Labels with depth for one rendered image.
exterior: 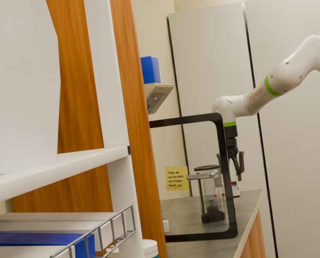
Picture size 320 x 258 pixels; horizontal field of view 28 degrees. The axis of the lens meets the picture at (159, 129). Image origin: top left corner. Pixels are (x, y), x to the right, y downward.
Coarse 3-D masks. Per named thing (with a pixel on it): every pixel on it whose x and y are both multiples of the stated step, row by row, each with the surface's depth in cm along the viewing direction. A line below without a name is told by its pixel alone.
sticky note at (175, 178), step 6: (168, 168) 206; (174, 168) 205; (180, 168) 205; (186, 168) 204; (168, 174) 206; (174, 174) 205; (180, 174) 205; (186, 174) 204; (168, 180) 206; (174, 180) 206; (180, 180) 205; (186, 180) 204; (168, 186) 206; (174, 186) 206; (180, 186) 205; (186, 186) 204
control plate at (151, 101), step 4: (152, 96) 213; (156, 96) 219; (160, 96) 226; (148, 100) 213; (152, 100) 218; (156, 100) 224; (148, 104) 217; (152, 104) 223; (156, 104) 230; (148, 108) 222; (152, 108) 227; (148, 112) 227
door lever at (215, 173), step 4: (212, 172) 201; (216, 172) 200; (188, 176) 199; (192, 176) 198; (196, 176) 198; (200, 176) 197; (204, 176) 197; (208, 176) 196; (212, 176) 196; (216, 176) 200
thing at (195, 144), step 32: (160, 128) 206; (192, 128) 202; (160, 160) 207; (192, 160) 203; (224, 160) 199; (160, 192) 208; (192, 192) 204; (224, 192) 200; (192, 224) 205; (224, 224) 201
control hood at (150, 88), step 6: (144, 84) 208; (150, 84) 207; (156, 84) 208; (162, 84) 217; (168, 84) 227; (174, 84) 237; (150, 90) 207; (156, 90) 213; (162, 90) 222; (168, 90) 232; (162, 96) 230; (162, 102) 238; (156, 108) 235; (150, 114) 234
